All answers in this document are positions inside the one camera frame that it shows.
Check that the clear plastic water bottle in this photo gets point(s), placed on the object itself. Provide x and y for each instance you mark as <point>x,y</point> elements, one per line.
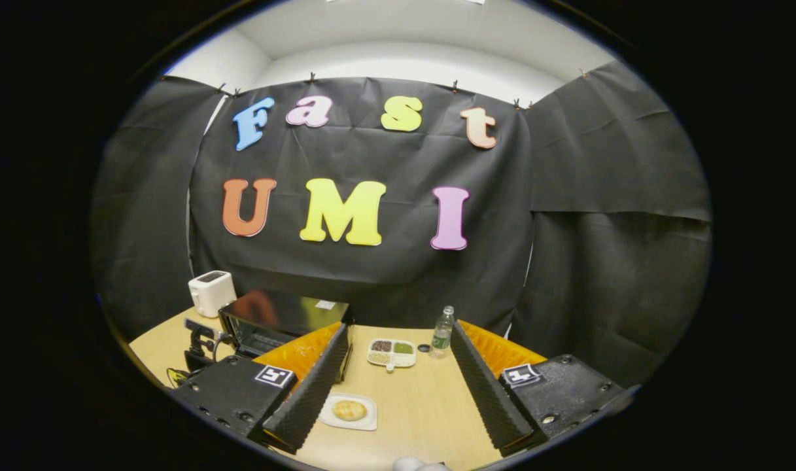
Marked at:
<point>441,337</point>

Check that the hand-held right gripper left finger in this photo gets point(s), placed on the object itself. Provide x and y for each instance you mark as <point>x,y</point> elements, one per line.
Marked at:
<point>312,399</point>

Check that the white toaster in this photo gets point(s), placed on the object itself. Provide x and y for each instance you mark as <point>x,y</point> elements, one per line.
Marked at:
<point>211,294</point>

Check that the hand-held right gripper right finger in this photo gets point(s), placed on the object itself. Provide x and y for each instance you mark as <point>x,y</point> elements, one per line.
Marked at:
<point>492,399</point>

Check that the black backdrop cloth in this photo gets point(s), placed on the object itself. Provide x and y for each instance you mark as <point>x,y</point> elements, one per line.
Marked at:
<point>384,275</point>

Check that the black electric oven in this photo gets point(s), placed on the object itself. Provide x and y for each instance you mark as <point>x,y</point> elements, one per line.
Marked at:
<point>286,307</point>

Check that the white divided grain dish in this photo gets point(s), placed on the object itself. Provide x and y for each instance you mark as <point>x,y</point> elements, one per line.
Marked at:
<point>391,357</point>

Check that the white square plate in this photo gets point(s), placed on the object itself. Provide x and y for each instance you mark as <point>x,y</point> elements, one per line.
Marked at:
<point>372,404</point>

